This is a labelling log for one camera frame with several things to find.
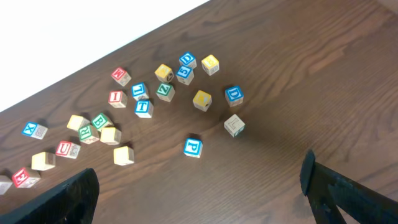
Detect blue D block upper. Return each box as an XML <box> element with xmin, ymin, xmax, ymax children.
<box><xmin>178</xmin><ymin>52</ymin><xmax>197</xmax><ymax>69</ymax></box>

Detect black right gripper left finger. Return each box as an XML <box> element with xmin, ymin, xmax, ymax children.
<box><xmin>1</xmin><ymin>168</ymin><xmax>100</xmax><ymax>224</ymax></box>

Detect yellow block right middle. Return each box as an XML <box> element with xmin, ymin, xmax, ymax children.
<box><xmin>193</xmin><ymin>90</ymin><xmax>212</xmax><ymax>112</ymax></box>

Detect green Z block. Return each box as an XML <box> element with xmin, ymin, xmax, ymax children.
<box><xmin>156</xmin><ymin>83</ymin><xmax>175</xmax><ymax>102</ymax></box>

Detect green R block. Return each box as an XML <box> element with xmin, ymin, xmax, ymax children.
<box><xmin>78</xmin><ymin>124</ymin><xmax>100</xmax><ymax>144</ymax></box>

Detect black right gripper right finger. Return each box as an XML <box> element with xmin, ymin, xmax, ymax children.
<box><xmin>300</xmin><ymin>150</ymin><xmax>397</xmax><ymax>224</ymax></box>

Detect yellow block near left gripper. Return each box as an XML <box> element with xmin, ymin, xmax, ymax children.
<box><xmin>31</xmin><ymin>152</ymin><xmax>56</xmax><ymax>171</ymax></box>

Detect yellow block top middle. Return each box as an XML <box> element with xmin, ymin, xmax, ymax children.
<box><xmin>67</xmin><ymin>114</ymin><xmax>90</xmax><ymax>131</ymax></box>

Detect blue D block lower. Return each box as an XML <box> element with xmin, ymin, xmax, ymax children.
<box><xmin>225</xmin><ymin>85</ymin><xmax>244</xmax><ymax>107</ymax></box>

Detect red E block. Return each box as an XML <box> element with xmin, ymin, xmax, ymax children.
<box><xmin>12</xmin><ymin>167</ymin><xmax>41</xmax><ymax>188</ymax></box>

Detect yellow block below B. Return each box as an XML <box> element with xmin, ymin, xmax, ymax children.
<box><xmin>100</xmin><ymin>127</ymin><xmax>121</xmax><ymax>145</ymax></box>

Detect yellow block lower middle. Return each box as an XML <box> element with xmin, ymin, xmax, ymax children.
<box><xmin>113</xmin><ymin>146</ymin><xmax>134</xmax><ymax>166</ymax></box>

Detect red H block top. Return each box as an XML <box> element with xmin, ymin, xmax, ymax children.
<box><xmin>111</xmin><ymin>67</ymin><xmax>131</xmax><ymax>86</ymax></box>

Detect blue P block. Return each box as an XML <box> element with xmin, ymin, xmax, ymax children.
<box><xmin>183</xmin><ymin>138</ymin><xmax>203</xmax><ymax>158</ymax></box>

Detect red U block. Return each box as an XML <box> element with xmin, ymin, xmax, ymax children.
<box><xmin>55</xmin><ymin>141</ymin><xmax>81</xmax><ymax>159</ymax></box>

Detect blue S block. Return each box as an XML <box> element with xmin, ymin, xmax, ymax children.
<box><xmin>176</xmin><ymin>65</ymin><xmax>194</xmax><ymax>85</ymax></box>

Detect yellow block far right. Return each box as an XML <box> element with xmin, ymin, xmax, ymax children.
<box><xmin>201</xmin><ymin>55</ymin><xmax>220</xmax><ymax>76</ymax></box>

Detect yellow block upper right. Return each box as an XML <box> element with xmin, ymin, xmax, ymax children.
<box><xmin>155</xmin><ymin>64</ymin><xmax>174</xmax><ymax>83</ymax></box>

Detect green B block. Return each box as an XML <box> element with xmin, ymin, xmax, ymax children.
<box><xmin>91</xmin><ymin>113</ymin><xmax>114</xmax><ymax>132</ymax></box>

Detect plain wooden block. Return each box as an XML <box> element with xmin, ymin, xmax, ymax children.
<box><xmin>224</xmin><ymin>114</ymin><xmax>245</xmax><ymax>137</ymax></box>

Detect blue T block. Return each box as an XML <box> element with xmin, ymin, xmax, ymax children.
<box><xmin>134</xmin><ymin>100</ymin><xmax>154</xmax><ymax>118</ymax></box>

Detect blue d block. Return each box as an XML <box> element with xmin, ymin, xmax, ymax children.
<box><xmin>225</xmin><ymin>85</ymin><xmax>244</xmax><ymax>107</ymax></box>
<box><xmin>178</xmin><ymin>52</ymin><xmax>197</xmax><ymax>69</ymax></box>

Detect blue X block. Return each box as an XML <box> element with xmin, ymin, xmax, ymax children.
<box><xmin>21</xmin><ymin>121</ymin><xmax>48</xmax><ymax>139</ymax></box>

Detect red I block upper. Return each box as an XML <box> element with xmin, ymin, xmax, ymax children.
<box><xmin>108</xmin><ymin>90</ymin><xmax>128</xmax><ymax>108</ymax></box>

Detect blue L block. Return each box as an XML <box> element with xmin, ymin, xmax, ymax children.
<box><xmin>131</xmin><ymin>82</ymin><xmax>149</xmax><ymax>101</ymax></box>

